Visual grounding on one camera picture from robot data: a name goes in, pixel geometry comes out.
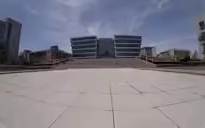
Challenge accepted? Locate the low pale building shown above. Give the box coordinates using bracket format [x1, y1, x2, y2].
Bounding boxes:
[157, 48, 192, 62]

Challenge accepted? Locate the grey building with banded windows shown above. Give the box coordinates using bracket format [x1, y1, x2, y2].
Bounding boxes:
[69, 34, 143, 60]

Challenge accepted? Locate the small white building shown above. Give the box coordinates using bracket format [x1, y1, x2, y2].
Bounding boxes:
[140, 46, 157, 59]

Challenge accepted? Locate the wide grey stone stairway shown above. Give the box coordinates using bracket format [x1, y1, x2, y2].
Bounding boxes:
[53, 57, 156, 70]

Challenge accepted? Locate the pale concrete slab plaza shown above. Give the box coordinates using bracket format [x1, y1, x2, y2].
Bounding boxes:
[0, 67, 205, 128]

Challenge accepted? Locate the low dark building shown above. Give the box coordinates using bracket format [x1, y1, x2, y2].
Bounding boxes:
[19, 45, 72, 65]

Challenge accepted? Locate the dark raised border strip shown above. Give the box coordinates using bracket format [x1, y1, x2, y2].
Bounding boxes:
[141, 56, 205, 77]
[0, 58, 72, 76]

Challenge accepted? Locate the tall dark grey building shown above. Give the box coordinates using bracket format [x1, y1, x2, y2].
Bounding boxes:
[0, 15, 23, 66]

